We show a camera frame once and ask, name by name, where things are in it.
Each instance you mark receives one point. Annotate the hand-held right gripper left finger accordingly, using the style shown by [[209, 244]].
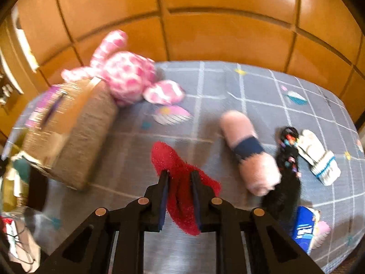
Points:
[[162, 214]]

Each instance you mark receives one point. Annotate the black hair wig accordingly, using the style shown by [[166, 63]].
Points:
[[285, 182]]

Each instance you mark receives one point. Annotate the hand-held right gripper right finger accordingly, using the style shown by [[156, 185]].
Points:
[[197, 208]]

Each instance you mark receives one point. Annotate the pink spotted plush toy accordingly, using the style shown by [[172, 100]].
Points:
[[128, 74]]

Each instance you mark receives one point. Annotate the purple cardboard box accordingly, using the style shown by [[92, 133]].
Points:
[[42, 105]]

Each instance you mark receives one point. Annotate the pink towel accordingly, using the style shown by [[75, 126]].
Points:
[[256, 174]]

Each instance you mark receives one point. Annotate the red fuzzy sock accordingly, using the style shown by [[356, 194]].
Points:
[[176, 165]]

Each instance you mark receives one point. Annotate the wooden wardrobe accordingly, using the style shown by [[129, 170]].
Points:
[[228, 34]]

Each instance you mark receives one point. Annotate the blue tissue packet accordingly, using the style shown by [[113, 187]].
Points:
[[303, 228]]

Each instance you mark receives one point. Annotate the white teal-striped sock pair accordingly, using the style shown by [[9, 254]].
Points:
[[316, 154]]

